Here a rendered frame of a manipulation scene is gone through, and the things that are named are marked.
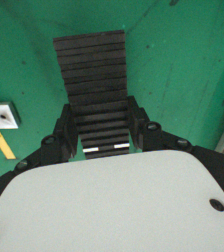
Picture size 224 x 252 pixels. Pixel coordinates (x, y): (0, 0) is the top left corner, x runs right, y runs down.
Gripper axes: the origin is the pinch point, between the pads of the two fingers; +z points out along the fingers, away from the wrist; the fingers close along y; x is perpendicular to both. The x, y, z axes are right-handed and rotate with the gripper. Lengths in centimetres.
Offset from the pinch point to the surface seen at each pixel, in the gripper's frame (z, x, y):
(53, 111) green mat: 4.0, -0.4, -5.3
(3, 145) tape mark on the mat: 4.0, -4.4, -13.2
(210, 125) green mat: 4.0, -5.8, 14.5
